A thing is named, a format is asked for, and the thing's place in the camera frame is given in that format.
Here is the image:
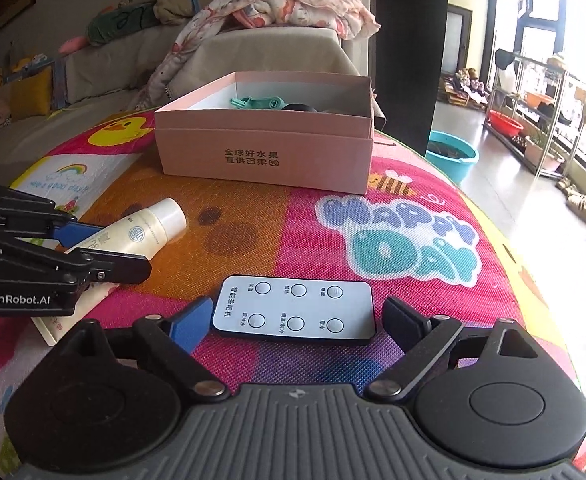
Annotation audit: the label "yellow cushion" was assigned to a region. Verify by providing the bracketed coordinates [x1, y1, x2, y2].
[0, 55, 56, 121]

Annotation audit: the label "red plastic basin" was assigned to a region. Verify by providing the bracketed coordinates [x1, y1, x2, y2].
[488, 110, 524, 136]

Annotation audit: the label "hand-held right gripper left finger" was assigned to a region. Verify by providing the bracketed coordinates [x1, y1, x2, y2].
[65, 296, 229, 403]

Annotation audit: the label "potted plant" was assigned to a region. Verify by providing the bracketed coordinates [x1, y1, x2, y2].
[526, 137, 566, 172]

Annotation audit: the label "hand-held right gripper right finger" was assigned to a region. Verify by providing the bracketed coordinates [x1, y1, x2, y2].
[364, 296, 539, 402]

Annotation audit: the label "teal plastic basin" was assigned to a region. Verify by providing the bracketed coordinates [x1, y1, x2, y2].
[425, 131, 479, 184]

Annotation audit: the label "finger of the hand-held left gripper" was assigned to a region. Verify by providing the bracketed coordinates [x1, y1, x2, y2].
[0, 227, 152, 292]
[0, 177, 104, 254]

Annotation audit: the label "white remote control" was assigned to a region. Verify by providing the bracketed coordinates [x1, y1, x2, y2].
[210, 275, 378, 345]

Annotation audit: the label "teal plastic toy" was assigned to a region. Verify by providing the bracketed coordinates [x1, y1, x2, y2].
[228, 94, 281, 111]

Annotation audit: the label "pink cardboard box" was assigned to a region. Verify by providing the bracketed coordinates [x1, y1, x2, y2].
[153, 71, 375, 195]

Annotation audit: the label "pink printed blanket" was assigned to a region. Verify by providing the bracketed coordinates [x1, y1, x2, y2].
[138, 0, 381, 111]

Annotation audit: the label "beige covered sofa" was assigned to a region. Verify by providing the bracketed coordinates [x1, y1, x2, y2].
[0, 0, 374, 171]

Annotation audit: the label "colourful play mat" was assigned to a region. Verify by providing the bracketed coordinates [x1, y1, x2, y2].
[0, 105, 586, 480]

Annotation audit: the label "beige sandals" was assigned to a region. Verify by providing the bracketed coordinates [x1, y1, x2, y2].
[556, 177, 586, 226]

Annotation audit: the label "pile of shoes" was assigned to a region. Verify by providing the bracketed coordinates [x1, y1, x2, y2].
[438, 67, 489, 108]

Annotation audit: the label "white rainbow booklet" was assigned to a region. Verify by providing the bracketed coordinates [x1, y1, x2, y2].
[9, 151, 144, 223]

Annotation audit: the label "green plush toy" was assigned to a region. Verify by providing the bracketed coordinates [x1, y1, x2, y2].
[58, 2, 161, 55]

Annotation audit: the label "metal shelf rack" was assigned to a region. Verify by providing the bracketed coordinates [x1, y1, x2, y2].
[484, 50, 586, 181]

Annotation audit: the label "cream paper box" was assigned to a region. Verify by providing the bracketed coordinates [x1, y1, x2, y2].
[30, 282, 121, 347]

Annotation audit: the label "cream lotion bottle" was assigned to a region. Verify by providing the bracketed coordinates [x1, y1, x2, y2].
[65, 197, 188, 266]

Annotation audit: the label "beige pillow with blue strap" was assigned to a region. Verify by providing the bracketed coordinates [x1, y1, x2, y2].
[154, 0, 239, 23]

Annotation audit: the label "beige curtain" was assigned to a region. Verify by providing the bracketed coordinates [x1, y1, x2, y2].
[340, 0, 374, 76]

